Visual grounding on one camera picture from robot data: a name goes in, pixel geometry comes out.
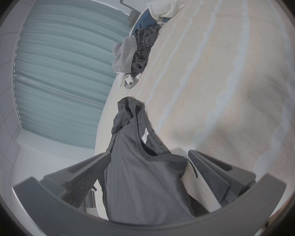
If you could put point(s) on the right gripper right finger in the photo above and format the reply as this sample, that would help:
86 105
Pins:
216 178

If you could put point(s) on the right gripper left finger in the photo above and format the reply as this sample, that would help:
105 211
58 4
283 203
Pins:
83 176

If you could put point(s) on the black T-shirt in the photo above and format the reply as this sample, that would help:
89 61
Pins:
142 181

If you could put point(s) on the bed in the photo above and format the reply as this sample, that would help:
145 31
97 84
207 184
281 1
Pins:
223 82

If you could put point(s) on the pile of clothes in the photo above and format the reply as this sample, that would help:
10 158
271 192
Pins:
140 48

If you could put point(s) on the grey bedside table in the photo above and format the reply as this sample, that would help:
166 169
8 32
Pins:
134 17

